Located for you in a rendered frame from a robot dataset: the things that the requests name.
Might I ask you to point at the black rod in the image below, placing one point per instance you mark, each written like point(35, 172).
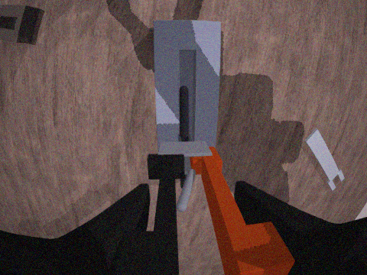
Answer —
point(184, 119)

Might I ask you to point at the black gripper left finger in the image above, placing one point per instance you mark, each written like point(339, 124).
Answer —
point(90, 249)

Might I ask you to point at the grey rectangular block with narrow slot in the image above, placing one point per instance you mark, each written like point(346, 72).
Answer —
point(187, 53)

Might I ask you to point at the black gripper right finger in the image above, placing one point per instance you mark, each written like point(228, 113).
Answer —
point(318, 247)

